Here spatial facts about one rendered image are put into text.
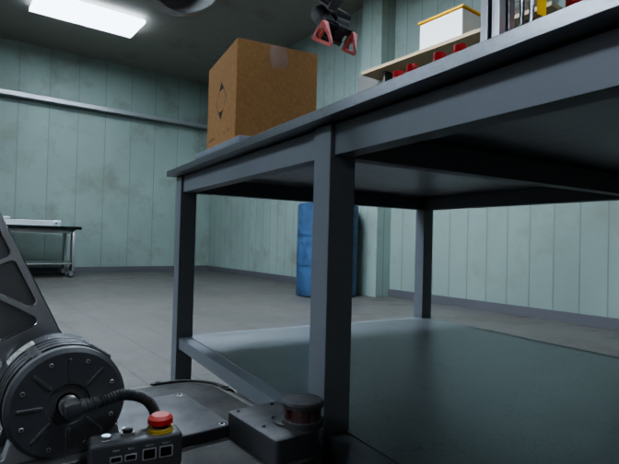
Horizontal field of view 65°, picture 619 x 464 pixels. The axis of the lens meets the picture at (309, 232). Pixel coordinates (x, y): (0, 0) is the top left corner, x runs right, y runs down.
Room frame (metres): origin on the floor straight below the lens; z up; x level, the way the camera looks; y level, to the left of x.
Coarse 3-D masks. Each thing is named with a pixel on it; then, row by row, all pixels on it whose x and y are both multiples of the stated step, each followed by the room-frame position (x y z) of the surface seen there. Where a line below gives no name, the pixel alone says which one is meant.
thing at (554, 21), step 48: (480, 48) 0.59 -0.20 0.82; (528, 48) 0.55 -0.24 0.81; (384, 96) 0.75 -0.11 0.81; (240, 144) 1.22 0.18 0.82; (480, 144) 1.09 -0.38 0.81; (528, 144) 1.08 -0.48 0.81; (576, 144) 1.06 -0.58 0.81; (384, 192) 2.23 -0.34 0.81; (432, 192) 2.17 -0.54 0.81; (480, 192) 2.12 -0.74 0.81
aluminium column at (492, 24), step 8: (488, 0) 0.94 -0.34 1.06; (496, 0) 0.92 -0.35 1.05; (504, 0) 0.93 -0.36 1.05; (512, 0) 0.94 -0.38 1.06; (488, 8) 0.94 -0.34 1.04; (496, 8) 0.92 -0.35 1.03; (504, 8) 0.93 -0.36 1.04; (512, 8) 0.94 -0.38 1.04; (488, 16) 0.94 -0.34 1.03; (496, 16) 0.92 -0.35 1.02; (504, 16) 0.93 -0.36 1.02; (512, 16) 0.94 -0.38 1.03; (488, 24) 0.94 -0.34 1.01; (496, 24) 0.92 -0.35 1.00; (504, 24) 0.93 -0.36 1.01; (512, 24) 0.94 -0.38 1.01; (480, 32) 0.96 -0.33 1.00; (488, 32) 0.94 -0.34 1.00; (496, 32) 0.92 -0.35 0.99; (480, 40) 0.96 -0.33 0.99
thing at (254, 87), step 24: (240, 48) 1.29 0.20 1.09; (264, 48) 1.32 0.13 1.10; (216, 72) 1.47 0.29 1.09; (240, 72) 1.30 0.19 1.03; (264, 72) 1.32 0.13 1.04; (288, 72) 1.36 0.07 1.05; (312, 72) 1.39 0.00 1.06; (216, 96) 1.46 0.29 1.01; (240, 96) 1.30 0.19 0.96; (264, 96) 1.33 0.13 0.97; (288, 96) 1.36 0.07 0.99; (312, 96) 1.39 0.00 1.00; (216, 120) 1.46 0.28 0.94; (240, 120) 1.30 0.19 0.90; (264, 120) 1.33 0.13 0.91; (288, 120) 1.36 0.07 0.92; (216, 144) 1.45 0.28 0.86
